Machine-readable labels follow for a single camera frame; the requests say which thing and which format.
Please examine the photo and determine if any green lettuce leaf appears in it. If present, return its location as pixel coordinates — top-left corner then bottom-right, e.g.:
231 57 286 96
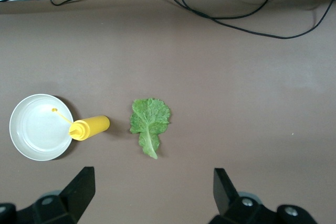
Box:
129 98 172 160

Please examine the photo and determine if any beige round plate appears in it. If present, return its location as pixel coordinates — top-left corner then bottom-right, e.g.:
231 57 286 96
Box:
9 93 74 162

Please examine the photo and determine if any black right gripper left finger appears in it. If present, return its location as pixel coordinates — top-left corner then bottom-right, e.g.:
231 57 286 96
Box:
0 166 96 224

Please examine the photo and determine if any yellow mustard squeeze bottle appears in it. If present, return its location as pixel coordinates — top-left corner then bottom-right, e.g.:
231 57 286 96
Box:
51 108 111 141

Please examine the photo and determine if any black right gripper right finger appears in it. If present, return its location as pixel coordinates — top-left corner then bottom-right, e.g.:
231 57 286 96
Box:
208 167 318 224

